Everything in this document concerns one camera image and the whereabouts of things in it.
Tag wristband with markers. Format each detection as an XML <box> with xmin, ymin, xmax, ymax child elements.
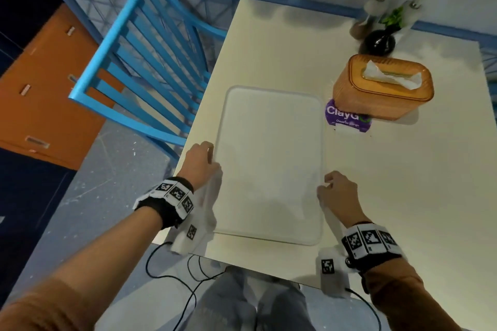
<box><xmin>133</xmin><ymin>176</ymin><xmax>195</xmax><ymax>230</ymax></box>
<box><xmin>341</xmin><ymin>222</ymin><xmax>404</xmax><ymax>275</ymax></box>

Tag left wristband with markers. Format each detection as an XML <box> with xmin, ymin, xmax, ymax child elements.
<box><xmin>133</xmin><ymin>176</ymin><xmax>195</xmax><ymax>230</ymax></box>

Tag person's left hand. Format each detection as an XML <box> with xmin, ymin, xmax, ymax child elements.
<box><xmin>177</xmin><ymin>141</ymin><xmax>223</xmax><ymax>192</ymax></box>

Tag black cable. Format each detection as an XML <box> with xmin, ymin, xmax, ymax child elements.
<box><xmin>145</xmin><ymin>242</ymin><xmax>230</xmax><ymax>331</ymax></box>
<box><xmin>343</xmin><ymin>287</ymin><xmax>383</xmax><ymax>331</ymax></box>

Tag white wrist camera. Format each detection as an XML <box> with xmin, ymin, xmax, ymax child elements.
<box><xmin>169</xmin><ymin>177</ymin><xmax>224</xmax><ymax>255</ymax></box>
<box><xmin>318</xmin><ymin>247</ymin><xmax>352</xmax><ymax>298</ymax></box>

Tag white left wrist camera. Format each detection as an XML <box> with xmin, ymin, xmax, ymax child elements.
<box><xmin>169</xmin><ymin>177</ymin><xmax>224</xmax><ymax>255</ymax></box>

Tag orange wicker tissue box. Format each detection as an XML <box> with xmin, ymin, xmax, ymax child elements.
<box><xmin>332</xmin><ymin>54</ymin><xmax>434</xmax><ymax>122</ymax></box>

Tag person's left forearm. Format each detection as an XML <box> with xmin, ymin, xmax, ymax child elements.
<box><xmin>0</xmin><ymin>205</ymin><xmax>164</xmax><ymax>331</ymax></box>

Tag white tissue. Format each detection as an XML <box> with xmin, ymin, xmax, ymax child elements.
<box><xmin>362</xmin><ymin>61</ymin><xmax>422</xmax><ymax>91</ymax></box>

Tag green plant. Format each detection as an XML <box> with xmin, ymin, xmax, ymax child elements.
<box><xmin>378</xmin><ymin>7</ymin><xmax>406</xmax><ymax>33</ymax></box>

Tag person's right forearm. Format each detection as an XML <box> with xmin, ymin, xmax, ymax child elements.
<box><xmin>363</xmin><ymin>263</ymin><xmax>472</xmax><ymax>331</ymax></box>

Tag blue wooden chair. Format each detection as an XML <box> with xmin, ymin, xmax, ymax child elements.
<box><xmin>68</xmin><ymin>0</ymin><xmax>230</xmax><ymax>161</ymax></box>

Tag right wristband with markers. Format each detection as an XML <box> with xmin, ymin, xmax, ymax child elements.
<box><xmin>341</xmin><ymin>222</ymin><xmax>404</xmax><ymax>275</ymax></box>

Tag black round vase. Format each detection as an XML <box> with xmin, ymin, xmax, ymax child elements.
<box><xmin>363</xmin><ymin>30</ymin><xmax>397</xmax><ymax>57</ymax></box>

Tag white plastic tray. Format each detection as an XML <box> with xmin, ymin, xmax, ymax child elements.
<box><xmin>213</xmin><ymin>86</ymin><xmax>326</xmax><ymax>247</ymax></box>

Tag person's legs in jeans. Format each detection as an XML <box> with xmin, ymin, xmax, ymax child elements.
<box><xmin>186</xmin><ymin>265</ymin><xmax>317</xmax><ymax>331</ymax></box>

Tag orange drawer cabinet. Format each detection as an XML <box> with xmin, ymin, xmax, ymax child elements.
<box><xmin>0</xmin><ymin>3</ymin><xmax>125</xmax><ymax>171</ymax></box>

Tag purple wipes packet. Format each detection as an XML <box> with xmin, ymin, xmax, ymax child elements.
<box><xmin>324</xmin><ymin>98</ymin><xmax>373</xmax><ymax>137</ymax></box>

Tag person's right hand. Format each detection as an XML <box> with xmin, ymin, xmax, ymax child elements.
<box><xmin>316</xmin><ymin>171</ymin><xmax>370</xmax><ymax>229</ymax></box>

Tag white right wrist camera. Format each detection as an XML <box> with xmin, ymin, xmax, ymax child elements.
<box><xmin>318</xmin><ymin>247</ymin><xmax>352</xmax><ymax>298</ymax></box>

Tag white and brown grinder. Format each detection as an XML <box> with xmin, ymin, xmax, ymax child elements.
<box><xmin>349</xmin><ymin>0</ymin><xmax>391</xmax><ymax>40</ymax></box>

